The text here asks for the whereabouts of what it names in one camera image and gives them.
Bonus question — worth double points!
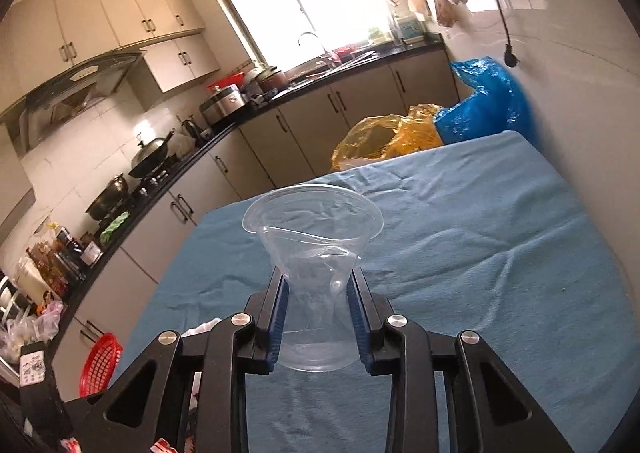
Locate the lower kitchen cabinets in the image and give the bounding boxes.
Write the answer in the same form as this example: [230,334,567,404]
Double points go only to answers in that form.
[52,44,459,400]

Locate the black power cable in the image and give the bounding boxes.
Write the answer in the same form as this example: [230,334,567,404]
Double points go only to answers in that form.
[459,0,520,70]

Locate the silver rice cooker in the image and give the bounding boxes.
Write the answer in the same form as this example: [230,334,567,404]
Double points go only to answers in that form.
[200,72,245,125]

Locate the green cloth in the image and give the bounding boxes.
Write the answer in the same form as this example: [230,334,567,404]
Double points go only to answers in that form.
[100,210,130,247]

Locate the dark cooking pot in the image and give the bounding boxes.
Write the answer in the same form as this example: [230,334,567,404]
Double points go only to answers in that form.
[255,66,288,94]

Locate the range hood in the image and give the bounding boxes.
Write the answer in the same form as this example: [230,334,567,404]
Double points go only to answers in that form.
[1,50,142,156]

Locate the black frying pan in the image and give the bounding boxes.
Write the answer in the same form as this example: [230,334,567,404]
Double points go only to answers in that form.
[86,174,129,221]

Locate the red plastic basket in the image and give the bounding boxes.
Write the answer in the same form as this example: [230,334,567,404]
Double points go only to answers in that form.
[78,333,124,397]

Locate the white electric kettle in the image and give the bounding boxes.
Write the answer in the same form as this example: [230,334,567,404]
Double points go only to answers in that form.
[15,257,52,306]

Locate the upper kitchen cabinets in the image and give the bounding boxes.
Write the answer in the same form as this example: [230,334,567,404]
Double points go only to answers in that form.
[0,0,222,229]

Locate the sauce bottles group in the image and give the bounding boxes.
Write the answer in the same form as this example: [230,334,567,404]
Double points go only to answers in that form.
[26,220,103,300]

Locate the kitchen cabinets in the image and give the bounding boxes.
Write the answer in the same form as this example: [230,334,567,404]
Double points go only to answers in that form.
[52,44,459,400]
[0,0,222,229]

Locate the yellow plastic bag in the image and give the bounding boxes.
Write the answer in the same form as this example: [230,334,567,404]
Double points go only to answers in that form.
[331,103,444,172]

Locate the clear plastic cup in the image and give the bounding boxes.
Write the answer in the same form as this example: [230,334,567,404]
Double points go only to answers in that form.
[242,184,384,373]

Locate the blue plastic bag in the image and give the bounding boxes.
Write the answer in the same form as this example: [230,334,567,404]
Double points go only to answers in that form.
[434,57,539,147]

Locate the white plastic bag on counter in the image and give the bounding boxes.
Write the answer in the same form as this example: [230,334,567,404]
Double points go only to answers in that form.
[1,300,65,364]

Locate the black wok with lid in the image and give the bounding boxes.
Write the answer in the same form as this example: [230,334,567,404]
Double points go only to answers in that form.
[128,129,176,179]

